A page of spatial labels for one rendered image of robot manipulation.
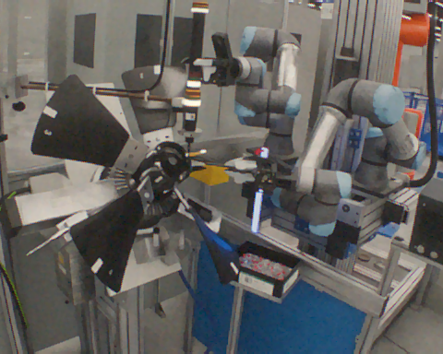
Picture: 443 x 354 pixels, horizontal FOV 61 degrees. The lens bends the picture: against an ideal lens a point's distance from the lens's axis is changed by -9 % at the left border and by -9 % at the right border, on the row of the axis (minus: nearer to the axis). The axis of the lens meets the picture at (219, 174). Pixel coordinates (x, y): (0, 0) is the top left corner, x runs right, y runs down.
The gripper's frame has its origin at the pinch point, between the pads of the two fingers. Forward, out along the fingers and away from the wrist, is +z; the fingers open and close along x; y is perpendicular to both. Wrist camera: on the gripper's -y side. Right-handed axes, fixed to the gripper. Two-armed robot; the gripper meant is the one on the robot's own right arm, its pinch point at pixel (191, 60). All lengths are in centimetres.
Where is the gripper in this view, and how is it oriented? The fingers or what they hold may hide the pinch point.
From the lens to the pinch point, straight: 111.6
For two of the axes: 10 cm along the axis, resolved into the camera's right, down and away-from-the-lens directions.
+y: -0.9, 9.4, 3.1
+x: -8.1, -2.6, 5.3
